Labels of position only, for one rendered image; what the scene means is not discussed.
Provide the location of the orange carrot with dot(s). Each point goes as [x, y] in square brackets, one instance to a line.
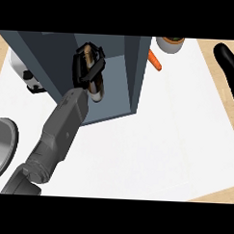
[154, 60]

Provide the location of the blue-grey cabinet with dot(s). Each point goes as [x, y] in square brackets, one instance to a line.
[120, 74]

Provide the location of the grey round pan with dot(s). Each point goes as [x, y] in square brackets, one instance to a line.
[0, 149]

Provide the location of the white placemat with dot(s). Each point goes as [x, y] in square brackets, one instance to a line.
[147, 139]

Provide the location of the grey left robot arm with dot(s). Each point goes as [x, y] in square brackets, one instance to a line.
[59, 129]

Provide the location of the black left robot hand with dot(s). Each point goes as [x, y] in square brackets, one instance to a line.
[80, 65]

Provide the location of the grey plant pot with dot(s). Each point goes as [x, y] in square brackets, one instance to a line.
[170, 44]

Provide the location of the brown wine bottle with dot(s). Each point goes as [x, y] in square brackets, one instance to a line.
[97, 89]

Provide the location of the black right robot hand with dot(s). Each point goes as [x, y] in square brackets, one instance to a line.
[232, 67]

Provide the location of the white and black appliance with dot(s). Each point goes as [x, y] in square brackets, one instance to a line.
[26, 73]

